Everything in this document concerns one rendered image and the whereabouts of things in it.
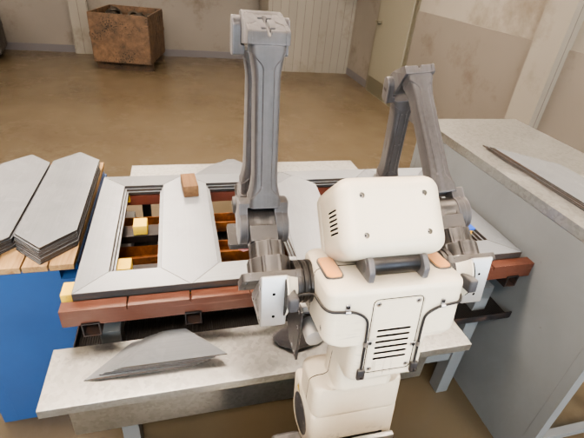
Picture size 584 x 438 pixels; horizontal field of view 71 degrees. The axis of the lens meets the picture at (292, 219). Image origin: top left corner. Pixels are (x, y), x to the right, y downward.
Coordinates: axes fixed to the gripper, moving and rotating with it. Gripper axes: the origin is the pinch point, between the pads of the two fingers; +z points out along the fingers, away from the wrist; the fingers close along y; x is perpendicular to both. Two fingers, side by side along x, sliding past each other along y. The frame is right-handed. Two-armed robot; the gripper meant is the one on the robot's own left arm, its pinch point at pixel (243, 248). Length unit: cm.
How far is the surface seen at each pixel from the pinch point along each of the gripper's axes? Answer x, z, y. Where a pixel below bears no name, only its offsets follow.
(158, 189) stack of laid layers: -53, 45, 27
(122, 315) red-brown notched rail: 10.1, 18.0, 35.1
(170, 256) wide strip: -9.1, 21.1, 21.4
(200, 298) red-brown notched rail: 8.4, 15.1, 12.8
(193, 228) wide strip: -23.6, 28.4, 13.5
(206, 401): 33, 54, 12
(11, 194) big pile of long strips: -51, 42, 81
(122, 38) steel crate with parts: -522, 323, 97
